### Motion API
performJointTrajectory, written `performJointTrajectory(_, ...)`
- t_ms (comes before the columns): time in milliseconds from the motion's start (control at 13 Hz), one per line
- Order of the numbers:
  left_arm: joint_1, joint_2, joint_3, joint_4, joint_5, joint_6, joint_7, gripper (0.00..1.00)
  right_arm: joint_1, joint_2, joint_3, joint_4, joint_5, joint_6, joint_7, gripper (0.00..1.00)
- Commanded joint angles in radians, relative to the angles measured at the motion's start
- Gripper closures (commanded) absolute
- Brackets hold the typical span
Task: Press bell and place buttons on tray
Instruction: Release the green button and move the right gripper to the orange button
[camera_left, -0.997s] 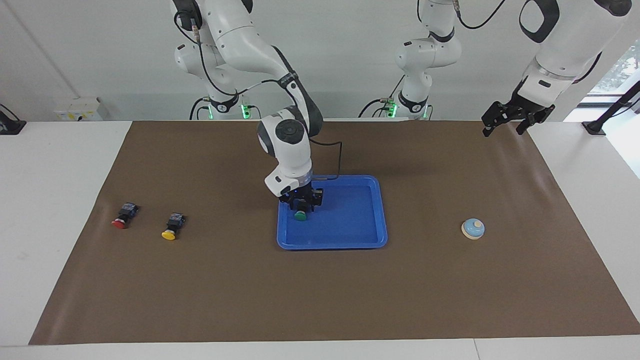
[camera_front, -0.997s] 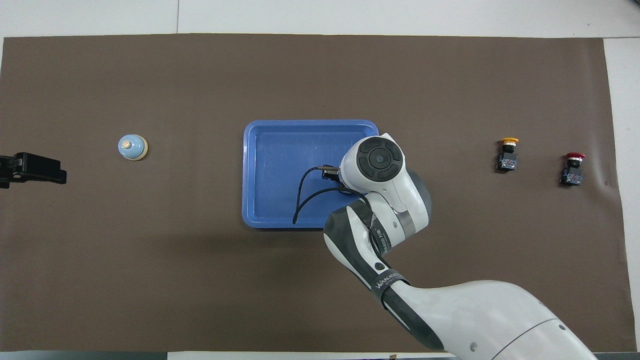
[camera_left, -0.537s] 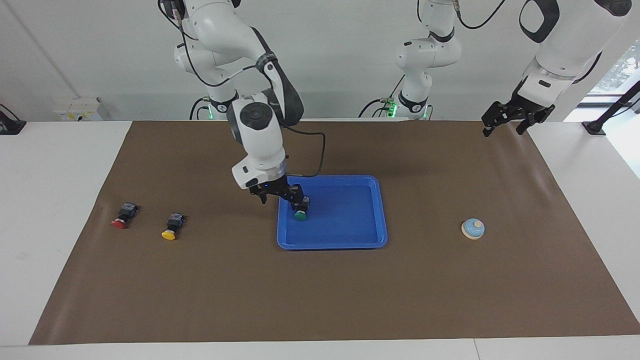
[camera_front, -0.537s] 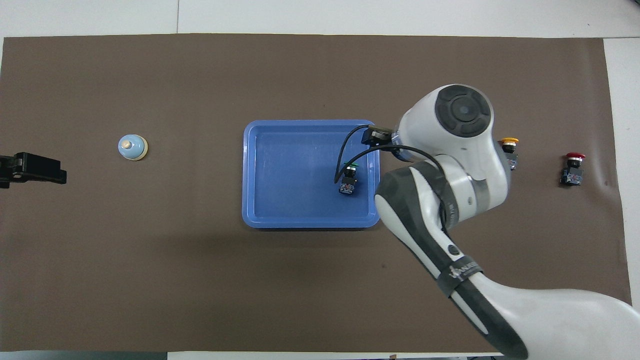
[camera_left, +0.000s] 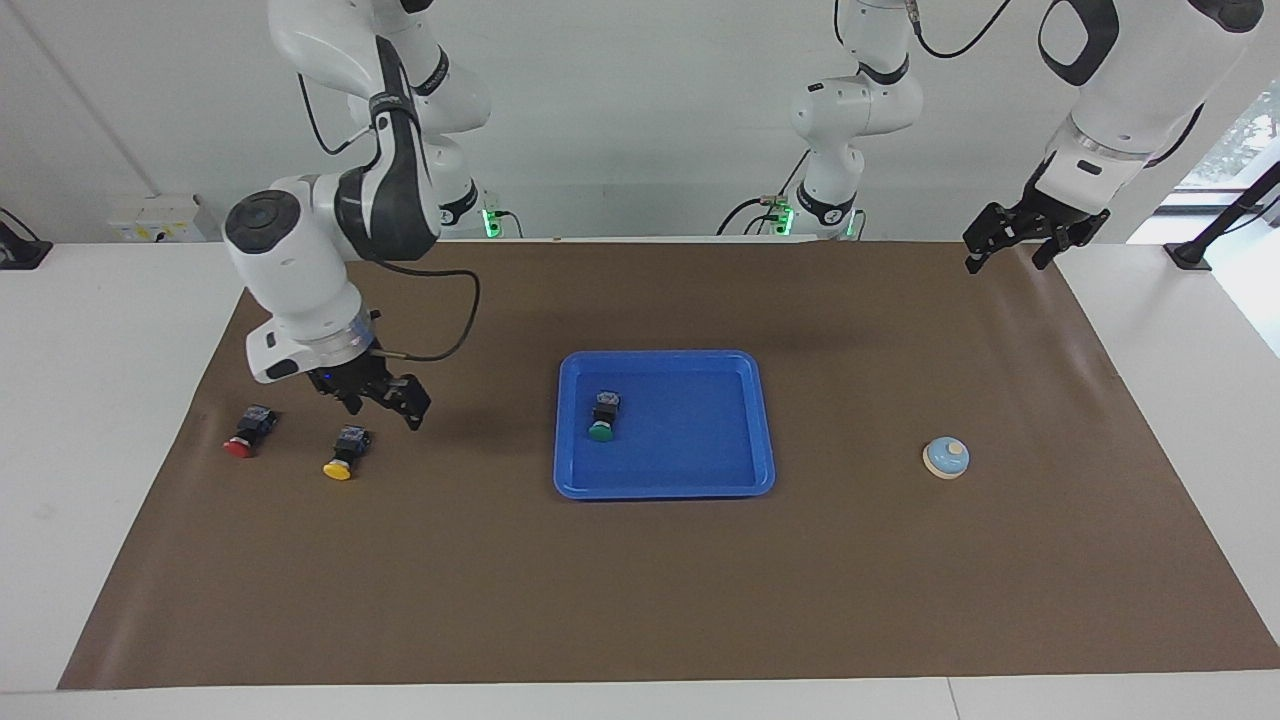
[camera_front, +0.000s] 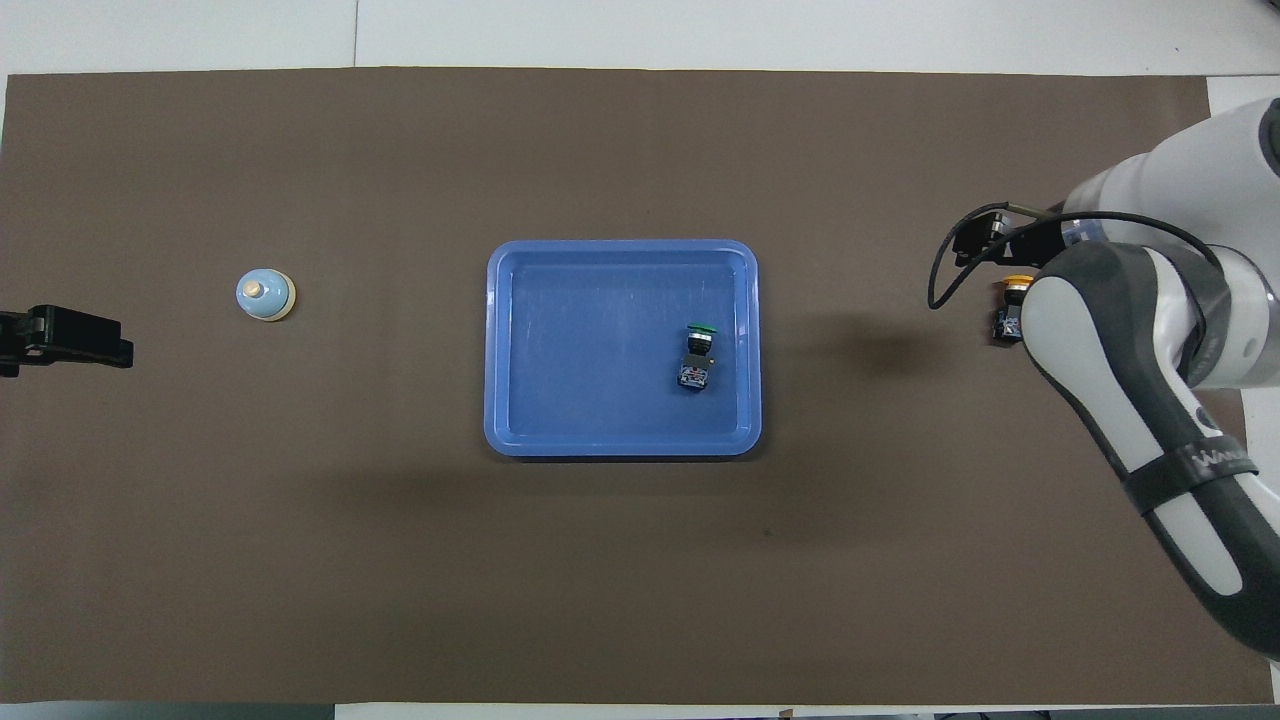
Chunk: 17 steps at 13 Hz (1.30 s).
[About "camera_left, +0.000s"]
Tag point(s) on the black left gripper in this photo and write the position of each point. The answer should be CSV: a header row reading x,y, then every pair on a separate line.
x,y
1060,215

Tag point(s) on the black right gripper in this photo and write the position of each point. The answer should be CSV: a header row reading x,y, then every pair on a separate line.
x,y
355,378

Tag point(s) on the yellow push button switch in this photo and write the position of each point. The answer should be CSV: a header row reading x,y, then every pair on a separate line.
x,y
346,452

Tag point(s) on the red push button switch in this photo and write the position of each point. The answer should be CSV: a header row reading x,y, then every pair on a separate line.
x,y
248,432

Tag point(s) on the green push button switch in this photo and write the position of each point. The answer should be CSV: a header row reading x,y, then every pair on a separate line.
x,y
603,415

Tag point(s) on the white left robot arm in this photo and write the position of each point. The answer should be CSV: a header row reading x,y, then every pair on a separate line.
x,y
1130,90

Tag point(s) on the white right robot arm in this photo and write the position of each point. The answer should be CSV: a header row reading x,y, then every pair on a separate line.
x,y
290,270

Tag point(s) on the light blue desk bell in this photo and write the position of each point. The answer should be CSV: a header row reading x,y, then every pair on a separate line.
x,y
944,460

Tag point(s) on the blue plastic tray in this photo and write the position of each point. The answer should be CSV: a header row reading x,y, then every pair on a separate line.
x,y
690,440

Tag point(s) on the black angled stand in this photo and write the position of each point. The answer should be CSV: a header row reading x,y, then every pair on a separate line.
x,y
1215,230

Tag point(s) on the bright window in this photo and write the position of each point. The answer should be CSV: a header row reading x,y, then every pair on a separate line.
x,y
1240,140

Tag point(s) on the brown table mat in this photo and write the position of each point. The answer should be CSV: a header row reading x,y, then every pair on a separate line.
x,y
640,580

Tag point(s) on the black table clamp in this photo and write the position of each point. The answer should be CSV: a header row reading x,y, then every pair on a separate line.
x,y
20,250

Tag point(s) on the white wall outlet box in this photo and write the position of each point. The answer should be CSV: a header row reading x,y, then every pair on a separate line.
x,y
155,218

